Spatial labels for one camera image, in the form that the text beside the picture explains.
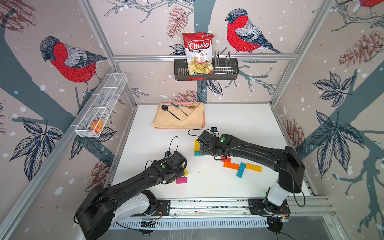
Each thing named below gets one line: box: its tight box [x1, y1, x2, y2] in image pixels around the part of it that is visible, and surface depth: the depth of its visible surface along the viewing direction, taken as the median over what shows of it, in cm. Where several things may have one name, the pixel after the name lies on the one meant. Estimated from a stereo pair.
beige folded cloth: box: [152, 102, 205, 129], surface depth 116 cm
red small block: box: [220, 156, 232, 163], surface depth 91 cm
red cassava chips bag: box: [182, 32, 216, 75], surface depth 85 cm
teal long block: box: [236, 162, 246, 179], surface depth 87 cm
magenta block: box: [176, 177, 187, 184], surface depth 83 cm
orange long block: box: [223, 162, 240, 170], surface depth 90 cm
